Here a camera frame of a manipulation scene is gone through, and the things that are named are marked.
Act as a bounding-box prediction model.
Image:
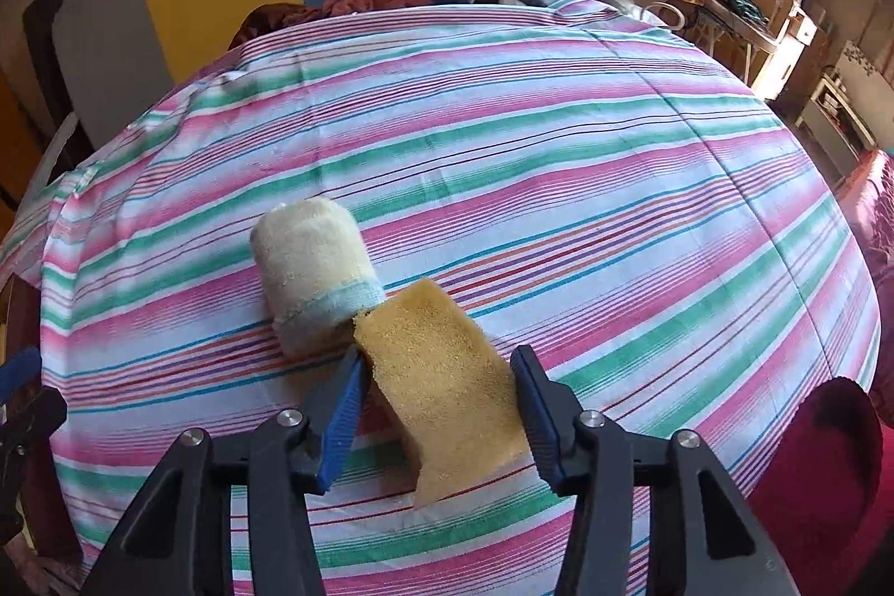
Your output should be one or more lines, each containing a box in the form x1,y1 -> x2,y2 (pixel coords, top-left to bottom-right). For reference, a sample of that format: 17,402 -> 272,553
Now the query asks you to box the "gold open box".
2,275 -> 82,566

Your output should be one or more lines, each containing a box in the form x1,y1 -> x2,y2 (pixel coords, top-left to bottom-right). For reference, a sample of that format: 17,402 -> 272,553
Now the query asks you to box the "rolled beige sock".
250,197 -> 385,361

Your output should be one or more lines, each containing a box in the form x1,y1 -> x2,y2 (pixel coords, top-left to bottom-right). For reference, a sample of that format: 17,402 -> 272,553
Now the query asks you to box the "striped pink green bedsheet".
2,0 -> 882,594

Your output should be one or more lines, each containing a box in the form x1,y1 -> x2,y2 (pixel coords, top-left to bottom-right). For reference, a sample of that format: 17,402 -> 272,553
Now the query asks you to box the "dark red blanket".
229,0 -> 432,50

